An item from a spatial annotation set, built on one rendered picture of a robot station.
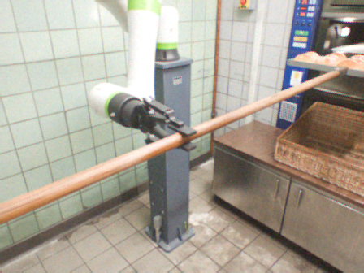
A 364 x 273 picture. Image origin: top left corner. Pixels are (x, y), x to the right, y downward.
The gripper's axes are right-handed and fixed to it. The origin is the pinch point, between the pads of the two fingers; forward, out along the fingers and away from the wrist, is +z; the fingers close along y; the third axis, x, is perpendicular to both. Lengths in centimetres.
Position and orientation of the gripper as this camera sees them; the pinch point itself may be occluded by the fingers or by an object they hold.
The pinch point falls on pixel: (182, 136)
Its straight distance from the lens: 67.1
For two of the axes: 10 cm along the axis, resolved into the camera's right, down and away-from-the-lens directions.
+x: -7.3, 3.1, -6.1
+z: 6.9, 3.3, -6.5
